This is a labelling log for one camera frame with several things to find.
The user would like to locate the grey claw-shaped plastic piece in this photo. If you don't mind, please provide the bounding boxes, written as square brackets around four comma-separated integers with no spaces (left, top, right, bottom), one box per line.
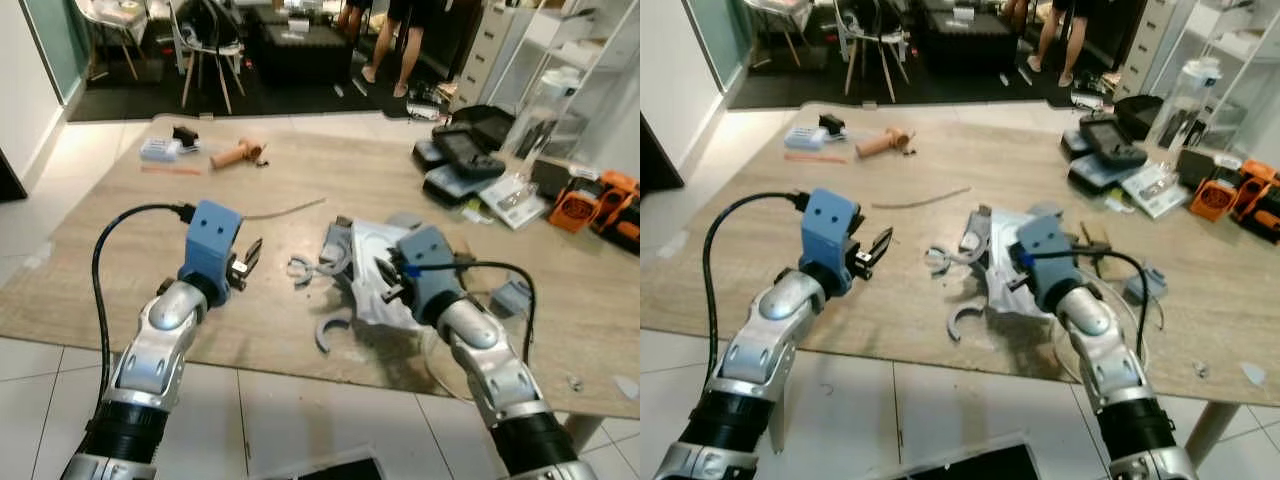
[925,244,977,277]
[287,254,342,287]

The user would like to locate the thin grey curved strip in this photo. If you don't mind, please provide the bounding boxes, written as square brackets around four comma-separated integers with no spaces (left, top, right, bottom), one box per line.
[870,186,974,212]
[243,197,329,222]

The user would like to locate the grey curved plastic piece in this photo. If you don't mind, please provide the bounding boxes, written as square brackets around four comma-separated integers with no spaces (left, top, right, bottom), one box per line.
[947,304,987,344]
[314,317,354,354]

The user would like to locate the dark flat case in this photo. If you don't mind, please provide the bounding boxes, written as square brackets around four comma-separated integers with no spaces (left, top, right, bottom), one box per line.
[1059,129,1147,197]
[412,139,493,210]

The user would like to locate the light wooden table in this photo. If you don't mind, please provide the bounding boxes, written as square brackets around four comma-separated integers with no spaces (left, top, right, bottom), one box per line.
[0,112,641,451]
[640,100,1280,467]

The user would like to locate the grey plastic block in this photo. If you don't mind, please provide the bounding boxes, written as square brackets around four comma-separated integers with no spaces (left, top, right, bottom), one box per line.
[489,279,534,320]
[1124,261,1169,307]

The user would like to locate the white booklet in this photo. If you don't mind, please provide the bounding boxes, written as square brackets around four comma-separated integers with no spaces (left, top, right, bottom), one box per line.
[477,174,550,230]
[1119,159,1192,220]

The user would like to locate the black tablet controller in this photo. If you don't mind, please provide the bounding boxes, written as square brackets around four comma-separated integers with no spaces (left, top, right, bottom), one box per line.
[431,124,507,182]
[1077,114,1150,170]

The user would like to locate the black bag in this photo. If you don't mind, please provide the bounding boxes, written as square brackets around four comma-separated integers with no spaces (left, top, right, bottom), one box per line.
[451,102,517,152]
[1111,92,1167,142]

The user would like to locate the dark floor rug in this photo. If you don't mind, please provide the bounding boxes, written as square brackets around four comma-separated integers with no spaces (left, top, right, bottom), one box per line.
[65,30,481,124]
[728,20,1131,112]

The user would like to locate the orange fan box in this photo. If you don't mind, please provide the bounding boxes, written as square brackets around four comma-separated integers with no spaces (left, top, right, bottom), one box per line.
[1187,174,1247,222]
[547,187,602,235]

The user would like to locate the black storage box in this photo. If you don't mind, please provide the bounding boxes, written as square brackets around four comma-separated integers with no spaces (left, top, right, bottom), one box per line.
[914,4,1022,74]
[247,9,354,87]

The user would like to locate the clear plastic jug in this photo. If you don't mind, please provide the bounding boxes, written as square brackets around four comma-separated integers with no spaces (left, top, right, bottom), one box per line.
[1149,57,1227,167]
[504,64,592,192]

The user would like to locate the dark chair with wooden legs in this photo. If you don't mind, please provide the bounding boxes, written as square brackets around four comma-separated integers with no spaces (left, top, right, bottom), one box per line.
[164,0,247,115]
[834,0,912,105]

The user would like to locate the person's bare legs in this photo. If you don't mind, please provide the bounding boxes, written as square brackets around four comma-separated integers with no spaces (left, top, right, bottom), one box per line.
[1027,0,1097,89]
[361,0,434,99]

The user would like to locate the orange black power tool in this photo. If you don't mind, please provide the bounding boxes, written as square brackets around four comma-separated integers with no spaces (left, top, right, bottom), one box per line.
[590,169,641,242]
[1232,159,1280,242]

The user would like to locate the white drawer cabinet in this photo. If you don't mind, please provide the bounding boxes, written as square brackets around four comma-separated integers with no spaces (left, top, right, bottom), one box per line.
[454,0,522,107]
[1114,0,1172,102]

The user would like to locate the white chair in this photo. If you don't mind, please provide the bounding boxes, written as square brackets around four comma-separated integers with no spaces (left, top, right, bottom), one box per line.
[74,0,152,82]
[744,0,817,70]

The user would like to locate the white shelf rack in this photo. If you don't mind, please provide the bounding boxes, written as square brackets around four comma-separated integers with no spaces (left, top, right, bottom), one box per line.
[1165,0,1280,163]
[480,0,641,173]

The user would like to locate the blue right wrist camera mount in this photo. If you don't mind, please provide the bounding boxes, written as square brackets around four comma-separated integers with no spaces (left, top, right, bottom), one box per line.
[1015,214,1087,312]
[395,226,467,324]

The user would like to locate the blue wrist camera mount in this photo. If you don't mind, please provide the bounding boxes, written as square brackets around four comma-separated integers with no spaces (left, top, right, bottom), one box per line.
[395,226,467,324]
[800,188,863,283]
[178,200,244,291]
[1015,214,1087,312]

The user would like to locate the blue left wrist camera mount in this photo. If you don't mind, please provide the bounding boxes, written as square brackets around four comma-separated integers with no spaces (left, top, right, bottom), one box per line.
[178,200,244,291]
[800,188,863,283]

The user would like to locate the tan cylindrical handle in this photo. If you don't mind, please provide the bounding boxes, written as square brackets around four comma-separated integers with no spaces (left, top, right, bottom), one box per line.
[210,138,267,170]
[855,127,917,159]

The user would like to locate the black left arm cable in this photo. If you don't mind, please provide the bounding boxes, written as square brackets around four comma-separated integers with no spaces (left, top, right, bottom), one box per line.
[703,191,811,386]
[91,203,197,411]

